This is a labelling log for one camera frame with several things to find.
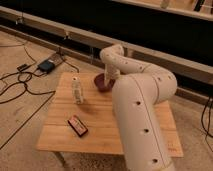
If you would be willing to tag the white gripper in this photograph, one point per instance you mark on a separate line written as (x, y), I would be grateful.
(111, 72)

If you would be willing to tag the dark red ceramic bowl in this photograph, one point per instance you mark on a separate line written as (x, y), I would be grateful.
(99, 83)

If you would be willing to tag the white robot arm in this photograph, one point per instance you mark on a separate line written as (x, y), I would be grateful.
(138, 87)

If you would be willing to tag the clear plastic bottle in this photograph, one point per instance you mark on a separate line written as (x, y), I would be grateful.
(77, 90)

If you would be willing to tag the wooden table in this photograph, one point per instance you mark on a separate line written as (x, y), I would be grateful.
(98, 116)

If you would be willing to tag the black red flat box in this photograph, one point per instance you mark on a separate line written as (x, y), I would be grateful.
(77, 125)

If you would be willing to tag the dark blue power box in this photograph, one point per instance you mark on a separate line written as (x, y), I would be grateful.
(46, 66)

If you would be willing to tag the small black adapter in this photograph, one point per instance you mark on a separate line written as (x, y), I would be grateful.
(23, 67)

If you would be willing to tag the metal table leg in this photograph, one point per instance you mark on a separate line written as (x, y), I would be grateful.
(60, 157)

